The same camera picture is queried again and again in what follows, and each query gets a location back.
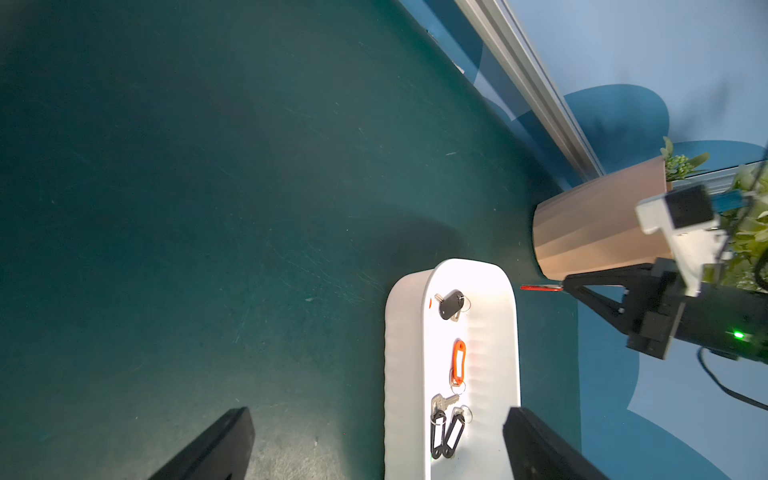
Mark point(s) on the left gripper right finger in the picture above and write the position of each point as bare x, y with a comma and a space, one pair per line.
536, 451

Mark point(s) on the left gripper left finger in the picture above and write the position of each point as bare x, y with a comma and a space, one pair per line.
222, 451

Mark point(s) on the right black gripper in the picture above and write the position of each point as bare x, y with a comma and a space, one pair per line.
655, 310

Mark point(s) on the red tag key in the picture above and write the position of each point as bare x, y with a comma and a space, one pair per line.
541, 288

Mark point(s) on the orange tag key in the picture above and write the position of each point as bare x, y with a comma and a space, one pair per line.
458, 359

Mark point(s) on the white oval storage box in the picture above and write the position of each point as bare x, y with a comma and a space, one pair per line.
418, 350

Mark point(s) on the black head key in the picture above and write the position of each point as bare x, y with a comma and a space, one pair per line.
453, 305

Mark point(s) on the pink ribbed flower pot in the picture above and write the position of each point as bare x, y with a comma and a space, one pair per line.
594, 226

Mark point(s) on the black tag key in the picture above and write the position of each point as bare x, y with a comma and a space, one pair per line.
460, 417
438, 422

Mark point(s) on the white green artificial flowers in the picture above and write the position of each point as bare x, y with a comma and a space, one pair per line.
742, 210

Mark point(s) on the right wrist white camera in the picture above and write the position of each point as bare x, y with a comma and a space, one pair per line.
691, 228

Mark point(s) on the rear aluminium frame bar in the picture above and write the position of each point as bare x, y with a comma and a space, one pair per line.
503, 34

